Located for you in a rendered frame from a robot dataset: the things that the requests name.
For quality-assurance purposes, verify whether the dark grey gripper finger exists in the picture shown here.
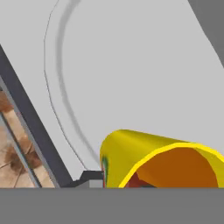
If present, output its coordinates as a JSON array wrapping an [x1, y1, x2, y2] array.
[[61, 170, 105, 189]]

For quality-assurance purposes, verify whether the yellow cup with orange inside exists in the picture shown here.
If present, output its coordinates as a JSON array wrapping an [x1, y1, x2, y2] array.
[[99, 129, 224, 189]]

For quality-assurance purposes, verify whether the white round microwave turntable plate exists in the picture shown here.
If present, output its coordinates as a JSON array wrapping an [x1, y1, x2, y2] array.
[[43, 0, 224, 176]]

